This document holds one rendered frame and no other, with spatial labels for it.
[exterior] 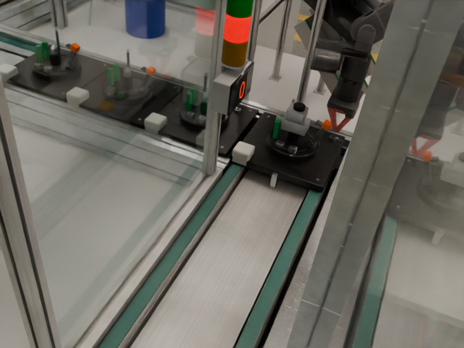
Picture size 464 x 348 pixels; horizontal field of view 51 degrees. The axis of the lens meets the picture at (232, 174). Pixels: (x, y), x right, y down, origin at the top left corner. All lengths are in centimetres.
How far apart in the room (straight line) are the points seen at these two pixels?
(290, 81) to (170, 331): 114
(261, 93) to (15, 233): 125
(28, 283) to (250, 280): 50
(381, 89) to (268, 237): 91
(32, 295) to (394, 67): 56
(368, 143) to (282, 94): 150
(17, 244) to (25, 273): 5
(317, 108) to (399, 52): 148
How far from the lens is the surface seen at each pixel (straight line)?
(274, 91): 175
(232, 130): 132
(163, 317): 97
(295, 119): 123
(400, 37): 22
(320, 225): 111
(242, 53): 99
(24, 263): 64
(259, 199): 120
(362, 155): 24
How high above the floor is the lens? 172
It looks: 39 degrees down
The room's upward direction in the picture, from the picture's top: 7 degrees clockwise
